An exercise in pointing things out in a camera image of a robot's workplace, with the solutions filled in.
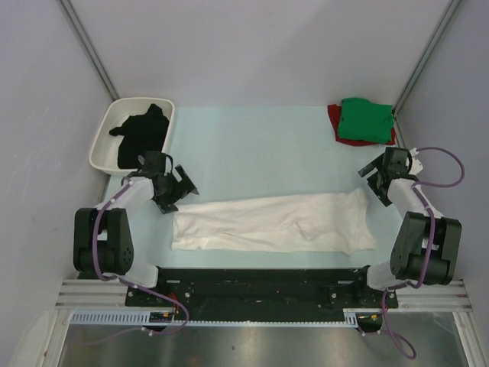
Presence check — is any white plastic bin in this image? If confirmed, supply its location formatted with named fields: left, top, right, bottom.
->
left=89, top=97, right=176, bottom=177

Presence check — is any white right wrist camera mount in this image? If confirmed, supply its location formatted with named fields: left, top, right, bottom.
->
left=408, top=148, right=423, bottom=176

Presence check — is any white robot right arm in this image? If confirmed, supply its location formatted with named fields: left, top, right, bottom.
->
left=352, top=147, right=465, bottom=307

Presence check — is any black t-shirt in bin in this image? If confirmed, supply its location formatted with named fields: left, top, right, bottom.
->
left=109, top=104, right=170, bottom=169

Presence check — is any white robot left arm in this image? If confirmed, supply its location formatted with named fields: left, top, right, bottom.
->
left=73, top=151, right=199, bottom=306

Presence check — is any white slotted cable duct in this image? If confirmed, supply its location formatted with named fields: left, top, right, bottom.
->
left=70, top=308, right=362, bottom=330

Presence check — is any left aluminium corner post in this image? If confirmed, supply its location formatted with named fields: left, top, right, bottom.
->
left=57, top=0, right=119, bottom=101

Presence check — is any red folded t-shirt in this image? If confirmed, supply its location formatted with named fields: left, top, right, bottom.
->
left=327, top=104, right=395, bottom=147

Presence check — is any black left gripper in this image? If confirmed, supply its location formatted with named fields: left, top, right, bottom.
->
left=154, top=165, right=197, bottom=213

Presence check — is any green folded t-shirt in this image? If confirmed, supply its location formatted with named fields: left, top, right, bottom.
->
left=338, top=97, right=393, bottom=144

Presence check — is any aluminium corner post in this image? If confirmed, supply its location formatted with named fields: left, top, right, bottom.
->
left=57, top=0, right=119, bottom=101
left=390, top=0, right=465, bottom=115

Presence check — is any white t-shirt with robot print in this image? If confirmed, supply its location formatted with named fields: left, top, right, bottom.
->
left=172, top=189, right=376, bottom=255

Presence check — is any right aluminium corner post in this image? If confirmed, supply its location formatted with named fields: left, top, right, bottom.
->
left=390, top=0, right=465, bottom=115

